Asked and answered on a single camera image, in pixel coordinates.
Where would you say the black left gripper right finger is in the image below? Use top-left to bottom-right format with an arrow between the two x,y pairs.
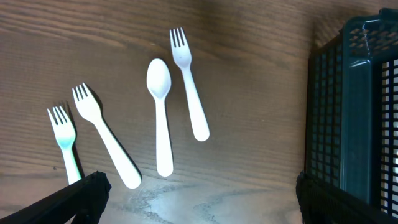
295,171 -> 397,224

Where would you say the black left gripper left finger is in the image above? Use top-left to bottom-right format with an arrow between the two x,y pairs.
1,171 -> 111,224

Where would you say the white plastic spoon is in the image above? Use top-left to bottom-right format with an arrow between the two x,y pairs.
147,58 -> 174,177

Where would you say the white plastic fork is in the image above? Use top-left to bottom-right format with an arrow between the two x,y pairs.
72,83 -> 142,189
47,106 -> 81,185
170,28 -> 210,142

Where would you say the dark green plastic basket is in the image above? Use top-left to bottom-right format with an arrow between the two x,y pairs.
305,8 -> 397,217

